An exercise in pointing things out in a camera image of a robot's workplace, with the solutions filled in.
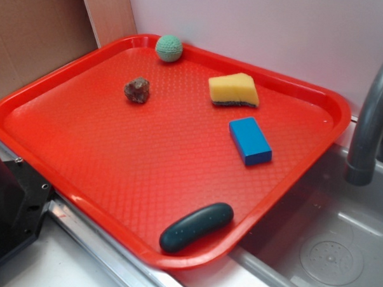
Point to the brown cardboard panel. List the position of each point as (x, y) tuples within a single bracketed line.
[(39, 36)]

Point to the red plastic tray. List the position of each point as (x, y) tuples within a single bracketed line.
[(137, 168)]

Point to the green textured ball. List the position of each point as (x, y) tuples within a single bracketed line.
[(169, 48)]

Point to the silver metal rail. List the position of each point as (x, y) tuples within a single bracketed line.
[(71, 252)]

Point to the grey toy sink basin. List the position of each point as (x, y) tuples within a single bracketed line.
[(324, 232)]

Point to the grey toy faucet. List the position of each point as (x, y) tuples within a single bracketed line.
[(367, 141)]

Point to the blue rectangular block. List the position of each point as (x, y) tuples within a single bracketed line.
[(250, 142)]

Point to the brown rock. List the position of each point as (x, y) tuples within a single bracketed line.
[(137, 90)]

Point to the yellow sponge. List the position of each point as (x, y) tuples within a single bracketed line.
[(233, 90)]

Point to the dark green oblong case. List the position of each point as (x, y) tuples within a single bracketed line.
[(194, 226)]

